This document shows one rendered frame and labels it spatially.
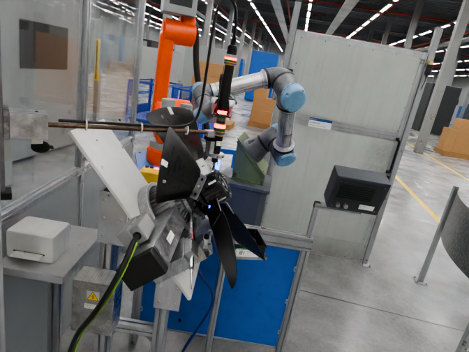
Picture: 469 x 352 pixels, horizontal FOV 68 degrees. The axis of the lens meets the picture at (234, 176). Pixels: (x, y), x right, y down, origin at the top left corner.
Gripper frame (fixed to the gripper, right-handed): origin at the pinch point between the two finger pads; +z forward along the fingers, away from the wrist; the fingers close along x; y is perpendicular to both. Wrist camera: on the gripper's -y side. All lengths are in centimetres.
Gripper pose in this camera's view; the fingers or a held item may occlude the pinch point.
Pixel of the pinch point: (222, 101)
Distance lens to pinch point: 128.1
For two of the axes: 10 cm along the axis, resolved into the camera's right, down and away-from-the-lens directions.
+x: -9.8, -1.7, -0.1
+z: -0.4, 2.9, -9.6
